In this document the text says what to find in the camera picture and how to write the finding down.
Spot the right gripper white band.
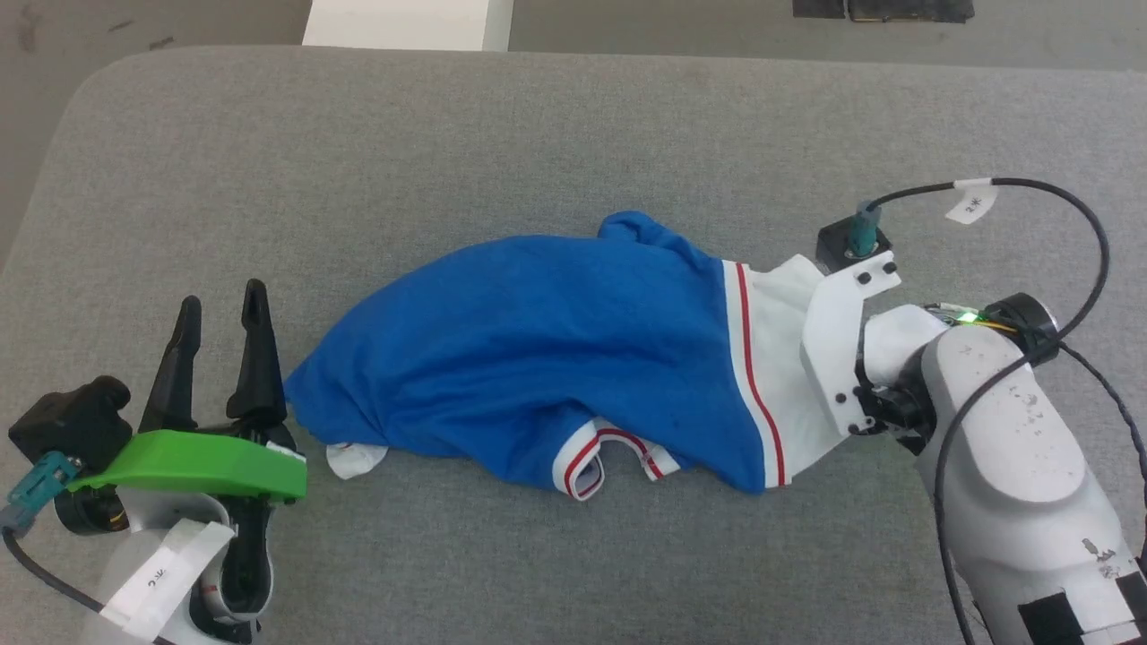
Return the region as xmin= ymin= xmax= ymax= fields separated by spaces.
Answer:
xmin=800 ymin=251 xmax=951 ymax=449

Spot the left teal cable plug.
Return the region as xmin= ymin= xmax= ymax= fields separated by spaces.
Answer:
xmin=0 ymin=451 xmax=82 ymax=536

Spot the white box pedestal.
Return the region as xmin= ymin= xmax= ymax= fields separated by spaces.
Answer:
xmin=302 ymin=0 xmax=514 ymax=52

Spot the left black cable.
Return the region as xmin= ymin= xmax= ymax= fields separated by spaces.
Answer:
xmin=0 ymin=529 xmax=180 ymax=645

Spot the left white paper label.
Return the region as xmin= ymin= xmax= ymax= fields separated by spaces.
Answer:
xmin=100 ymin=520 xmax=236 ymax=639

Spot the right white paper label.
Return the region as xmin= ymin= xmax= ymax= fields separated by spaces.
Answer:
xmin=945 ymin=179 xmax=1000 ymax=225

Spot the long black floor plate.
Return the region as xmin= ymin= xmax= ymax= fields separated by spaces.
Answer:
xmin=847 ymin=0 xmax=976 ymax=23

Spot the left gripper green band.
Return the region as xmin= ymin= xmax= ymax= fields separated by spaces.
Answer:
xmin=67 ymin=279 xmax=308 ymax=504

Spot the teal cable plug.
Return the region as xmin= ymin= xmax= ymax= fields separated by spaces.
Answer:
xmin=0 ymin=451 xmax=82 ymax=536
xmin=851 ymin=202 xmax=884 ymax=257

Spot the white paper label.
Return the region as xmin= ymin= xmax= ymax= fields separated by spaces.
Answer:
xmin=100 ymin=520 xmax=236 ymax=639
xmin=945 ymin=179 xmax=1000 ymax=225

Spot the right teal cable plug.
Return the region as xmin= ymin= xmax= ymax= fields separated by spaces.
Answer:
xmin=851 ymin=202 xmax=884 ymax=257

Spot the blue basketball jersey white trim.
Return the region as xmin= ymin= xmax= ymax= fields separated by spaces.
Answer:
xmin=284 ymin=211 xmax=834 ymax=501

